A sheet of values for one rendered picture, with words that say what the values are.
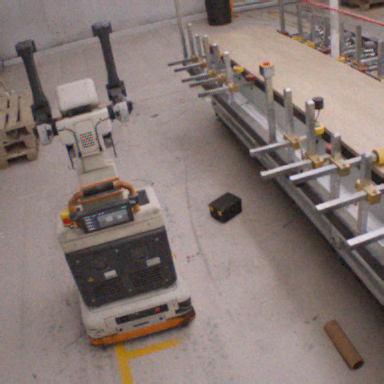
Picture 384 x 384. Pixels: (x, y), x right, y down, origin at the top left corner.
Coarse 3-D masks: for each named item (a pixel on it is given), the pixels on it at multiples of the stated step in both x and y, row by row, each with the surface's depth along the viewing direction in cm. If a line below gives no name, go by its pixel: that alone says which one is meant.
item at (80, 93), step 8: (80, 80) 232; (88, 80) 232; (56, 88) 230; (64, 88) 230; (72, 88) 230; (80, 88) 230; (88, 88) 231; (56, 96) 230; (64, 96) 229; (72, 96) 229; (80, 96) 230; (88, 96) 230; (96, 96) 232; (64, 104) 228; (72, 104) 229; (80, 104) 230; (96, 104) 236; (64, 112) 231
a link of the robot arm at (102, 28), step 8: (96, 24) 239; (104, 24) 238; (96, 32) 237; (104, 32) 236; (104, 40) 238; (104, 48) 239; (104, 56) 241; (112, 56) 242; (112, 64) 243; (112, 72) 244; (112, 80) 246; (120, 80) 248; (120, 88) 248
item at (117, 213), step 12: (108, 204) 211; (120, 204) 211; (132, 204) 220; (72, 216) 215; (84, 216) 209; (96, 216) 212; (108, 216) 215; (120, 216) 218; (132, 216) 222; (84, 228) 217; (96, 228) 220
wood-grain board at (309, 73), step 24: (240, 48) 405; (264, 48) 396; (288, 48) 388; (312, 48) 380; (288, 72) 336; (312, 72) 331; (336, 72) 325; (360, 72) 320; (312, 96) 293; (336, 96) 289; (360, 96) 284; (336, 120) 260; (360, 120) 256; (360, 144) 233
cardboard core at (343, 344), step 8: (328, 328) 240; (336, 328) 237; (336, 336) 233; (344, 336) 232; (336, 344) 232; (344, 344) 227; (352, 344) 228; (344, 352) 225; (352, 352) 222; (352, 360) 219; (360, 360) 219; (352, 368) 220
